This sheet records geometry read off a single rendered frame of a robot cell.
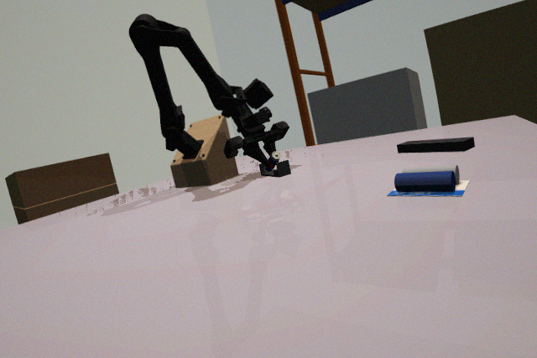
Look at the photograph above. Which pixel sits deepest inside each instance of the black flat bar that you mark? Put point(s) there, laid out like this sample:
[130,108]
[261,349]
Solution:
[461,144]

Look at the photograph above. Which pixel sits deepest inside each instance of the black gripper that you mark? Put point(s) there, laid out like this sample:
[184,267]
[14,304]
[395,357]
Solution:
[250,142]

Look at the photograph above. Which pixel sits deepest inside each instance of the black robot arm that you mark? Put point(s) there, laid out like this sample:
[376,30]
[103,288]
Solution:
[147,34]

